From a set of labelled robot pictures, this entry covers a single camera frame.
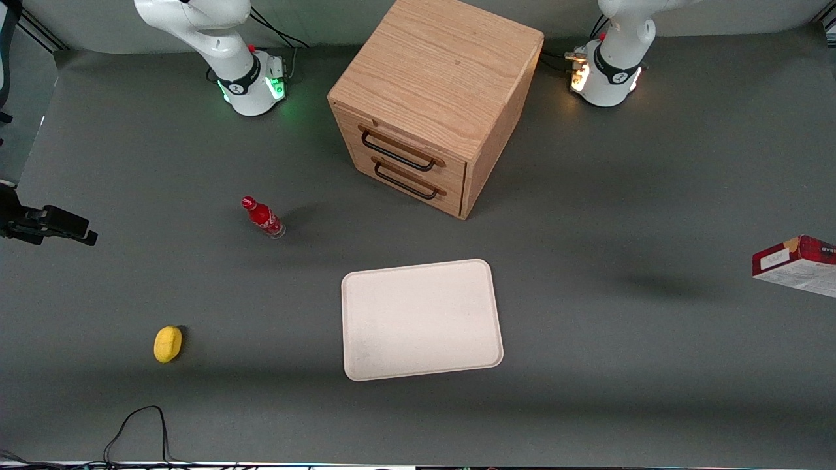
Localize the thin black looped cable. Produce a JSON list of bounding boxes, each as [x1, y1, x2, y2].
[[0, 405, 197, 469]]

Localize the black metal drawer handle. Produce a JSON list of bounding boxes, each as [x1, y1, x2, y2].
[[361, 129, 438, 173], [373, 161, 440, 201]]

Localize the black arm base cables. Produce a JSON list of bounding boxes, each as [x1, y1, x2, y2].
[[541, 14, 612, 74], [206, 7, 310, 84]]

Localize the red cola bottle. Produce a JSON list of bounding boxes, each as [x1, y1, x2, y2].
[[241, 195, 287, 240]]

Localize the yellow lemon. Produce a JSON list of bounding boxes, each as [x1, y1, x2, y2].
[[153, 325, 184, 364]]

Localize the beige plastic tray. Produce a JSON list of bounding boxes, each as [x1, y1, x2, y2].
[[340, 258, 505, 382]]

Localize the wooden drawer cabinet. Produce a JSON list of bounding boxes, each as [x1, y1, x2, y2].
[[327, 0, 545, 221]]

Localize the black hanging strap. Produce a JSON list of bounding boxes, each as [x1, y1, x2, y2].
[[0, 0, 23, 126]]

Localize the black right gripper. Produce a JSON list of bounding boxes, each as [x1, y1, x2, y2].
[[0, 183, 99, 247]]

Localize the black frame strut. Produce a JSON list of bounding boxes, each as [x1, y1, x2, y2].
[[16, 12, 69, 52]]

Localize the wooden drawer front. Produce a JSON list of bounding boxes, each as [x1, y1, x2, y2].
[[349, 149, 466, 219], [332, 104, 468, 196]]

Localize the red cookie box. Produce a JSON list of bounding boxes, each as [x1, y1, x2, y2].
[[752, 234, 836, 300]]

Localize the black left arm base cables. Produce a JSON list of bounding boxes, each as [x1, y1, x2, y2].
[[541, 14, 612, 74]]

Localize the black right arm base cables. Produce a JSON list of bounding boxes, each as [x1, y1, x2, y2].
[[206, 7, 310, 84]]

